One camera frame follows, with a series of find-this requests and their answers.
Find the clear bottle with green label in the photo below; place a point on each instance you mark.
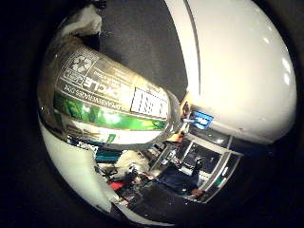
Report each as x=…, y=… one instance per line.
x=104, y=101

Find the red office chair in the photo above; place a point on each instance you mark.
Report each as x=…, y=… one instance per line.
x=116, y=185

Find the white grey covered machine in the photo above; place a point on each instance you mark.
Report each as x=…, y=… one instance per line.
x=134, y=160

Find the teal drawer storage rack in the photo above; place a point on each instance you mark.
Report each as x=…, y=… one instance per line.
x=107, y=155

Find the blue lit computer monitor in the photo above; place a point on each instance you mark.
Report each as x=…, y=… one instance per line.
x=202, y=119

